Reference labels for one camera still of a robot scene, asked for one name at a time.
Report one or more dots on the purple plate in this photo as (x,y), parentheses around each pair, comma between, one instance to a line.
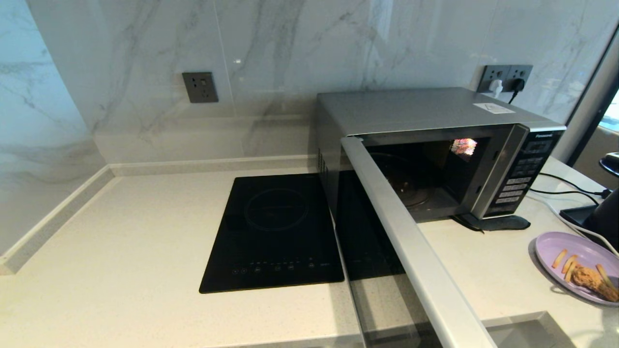
(580,246)

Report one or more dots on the silver microwave oven body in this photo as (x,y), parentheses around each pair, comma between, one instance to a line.
(411,108)

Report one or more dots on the white paper sheet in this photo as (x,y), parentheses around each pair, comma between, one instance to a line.
(493,108)

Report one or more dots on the black induction cooktop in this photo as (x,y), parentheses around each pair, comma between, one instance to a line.
(275,232)

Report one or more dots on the dark blue rubber mat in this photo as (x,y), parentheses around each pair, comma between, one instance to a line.
(498,223)

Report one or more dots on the white power plug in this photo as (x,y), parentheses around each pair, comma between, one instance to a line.
(496,88)

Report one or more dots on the black power plug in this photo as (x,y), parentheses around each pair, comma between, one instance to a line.
(518,85)

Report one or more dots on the black countertop appliance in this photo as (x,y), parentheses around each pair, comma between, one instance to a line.
(607,217)

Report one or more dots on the brown fried chicken piece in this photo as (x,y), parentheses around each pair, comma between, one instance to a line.
(592,282)

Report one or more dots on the long orange french fry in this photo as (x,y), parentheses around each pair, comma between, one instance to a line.
(605,276)

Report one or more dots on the grey single wall socket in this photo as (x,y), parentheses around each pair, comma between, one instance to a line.
(200,87)

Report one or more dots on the grey double wall socket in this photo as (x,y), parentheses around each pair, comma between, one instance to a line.
(489,72)

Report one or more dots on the black vertical frame strip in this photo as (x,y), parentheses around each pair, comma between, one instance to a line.
(592,82)

